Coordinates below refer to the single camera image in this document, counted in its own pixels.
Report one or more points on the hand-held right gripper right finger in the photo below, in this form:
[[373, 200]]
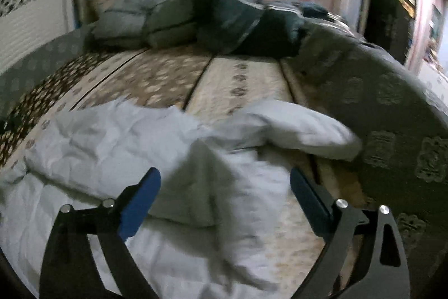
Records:
[[308, 201]]

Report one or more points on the grey puffy jacket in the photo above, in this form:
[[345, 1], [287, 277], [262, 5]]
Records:
[[140, 17]]

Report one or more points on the black cabinet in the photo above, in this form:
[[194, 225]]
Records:
[[386, 4]]

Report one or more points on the dark teal quilted jacket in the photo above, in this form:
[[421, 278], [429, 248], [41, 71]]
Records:
[[238, 22]]

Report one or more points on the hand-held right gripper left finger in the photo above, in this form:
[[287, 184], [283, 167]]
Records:
[[140, 201]]

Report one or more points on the white ribbed headboard panel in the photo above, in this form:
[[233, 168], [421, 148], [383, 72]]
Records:
[[31, 11]]

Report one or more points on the white puffy jacket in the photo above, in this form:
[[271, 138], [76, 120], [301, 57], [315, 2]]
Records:
[[105, 145]]

